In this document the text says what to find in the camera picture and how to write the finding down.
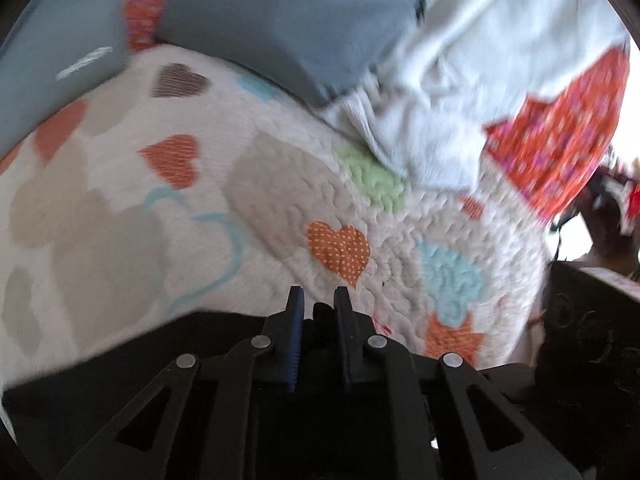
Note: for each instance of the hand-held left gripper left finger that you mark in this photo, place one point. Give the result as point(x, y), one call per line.
point(295, 340)

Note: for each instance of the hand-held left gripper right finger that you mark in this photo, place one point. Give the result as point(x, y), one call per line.
point(344, 340)

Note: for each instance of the black pants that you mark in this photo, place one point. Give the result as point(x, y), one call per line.
point(100, 375)

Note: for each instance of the heart printed quilt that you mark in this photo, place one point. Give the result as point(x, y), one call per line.
point(125, 185)

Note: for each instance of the black box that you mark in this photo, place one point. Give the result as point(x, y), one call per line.
point(590, 340)

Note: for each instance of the red floral cloth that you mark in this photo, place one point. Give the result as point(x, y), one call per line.
point(145, 0)
point(560, 145)

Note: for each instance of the white blanket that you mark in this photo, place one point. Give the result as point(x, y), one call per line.
point(475, 60)

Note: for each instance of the grey pillow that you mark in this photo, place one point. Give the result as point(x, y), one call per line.
point(290, 20)
point(60, 25)

